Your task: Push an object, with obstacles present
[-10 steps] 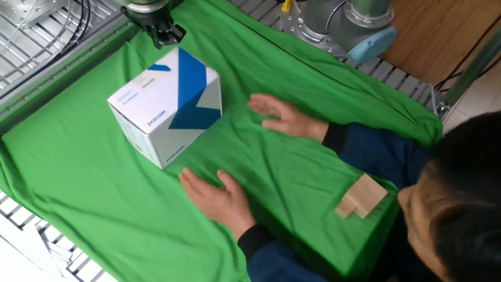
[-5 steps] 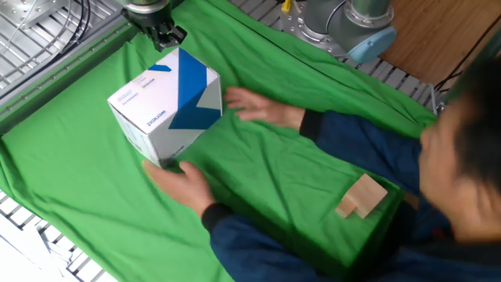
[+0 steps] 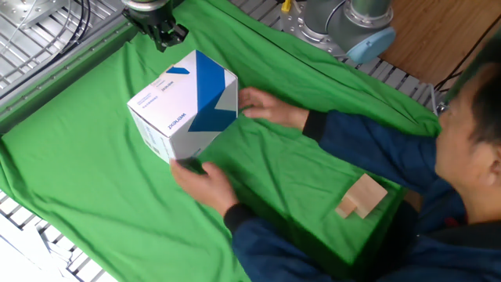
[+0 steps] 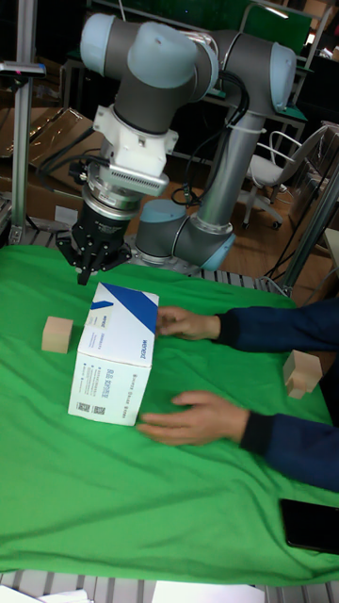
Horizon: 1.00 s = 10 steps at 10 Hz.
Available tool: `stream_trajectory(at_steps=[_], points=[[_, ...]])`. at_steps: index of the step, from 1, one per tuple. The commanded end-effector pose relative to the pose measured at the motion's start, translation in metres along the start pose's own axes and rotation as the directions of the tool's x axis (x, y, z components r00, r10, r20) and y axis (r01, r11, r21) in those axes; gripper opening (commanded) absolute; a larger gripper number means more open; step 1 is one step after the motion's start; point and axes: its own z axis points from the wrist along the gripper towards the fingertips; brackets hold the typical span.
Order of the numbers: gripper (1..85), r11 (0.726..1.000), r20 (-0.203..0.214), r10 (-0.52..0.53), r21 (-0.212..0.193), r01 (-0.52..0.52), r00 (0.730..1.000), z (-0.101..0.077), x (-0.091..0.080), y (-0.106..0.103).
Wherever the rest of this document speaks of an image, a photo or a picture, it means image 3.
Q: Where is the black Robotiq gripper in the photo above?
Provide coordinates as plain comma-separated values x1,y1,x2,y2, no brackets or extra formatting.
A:
121,0,189,53

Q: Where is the white blue cardboard box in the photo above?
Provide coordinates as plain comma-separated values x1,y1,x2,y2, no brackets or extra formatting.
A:
126,49,239,165

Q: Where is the right forearm blue sleeve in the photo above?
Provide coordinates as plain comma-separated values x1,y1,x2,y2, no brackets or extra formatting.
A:
301,109,467,197

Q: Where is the left forearm blue sleeve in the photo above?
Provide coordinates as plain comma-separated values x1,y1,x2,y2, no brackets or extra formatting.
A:
222,203,353,282

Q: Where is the person's right hand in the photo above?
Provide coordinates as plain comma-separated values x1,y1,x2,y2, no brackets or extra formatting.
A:
237,86,310,131

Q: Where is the person's left hand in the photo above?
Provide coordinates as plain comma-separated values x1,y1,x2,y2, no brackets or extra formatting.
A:
169,158,240,218

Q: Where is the perforated metal plate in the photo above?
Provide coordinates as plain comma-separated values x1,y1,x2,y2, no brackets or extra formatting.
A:
0,0,70,31

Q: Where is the green cloth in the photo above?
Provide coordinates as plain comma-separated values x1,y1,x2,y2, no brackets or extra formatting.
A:
0,0,443,282

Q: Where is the stepped wooden block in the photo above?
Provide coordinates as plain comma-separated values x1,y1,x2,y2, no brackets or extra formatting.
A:
334,173,389,220

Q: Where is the white paper stack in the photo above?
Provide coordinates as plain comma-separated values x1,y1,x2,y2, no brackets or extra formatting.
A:
0,213,74,282

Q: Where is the person's head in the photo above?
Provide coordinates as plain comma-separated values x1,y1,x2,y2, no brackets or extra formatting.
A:
434,38,501,224

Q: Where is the person's torso blue jacket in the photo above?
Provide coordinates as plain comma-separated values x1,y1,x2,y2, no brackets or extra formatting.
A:
375,187,501,282

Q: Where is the black cable bundle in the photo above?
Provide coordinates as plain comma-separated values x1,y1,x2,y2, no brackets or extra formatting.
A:
58,0,92,54

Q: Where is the aluminium frame rail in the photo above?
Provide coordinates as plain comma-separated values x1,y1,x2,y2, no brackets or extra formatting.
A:
0,11,140,134

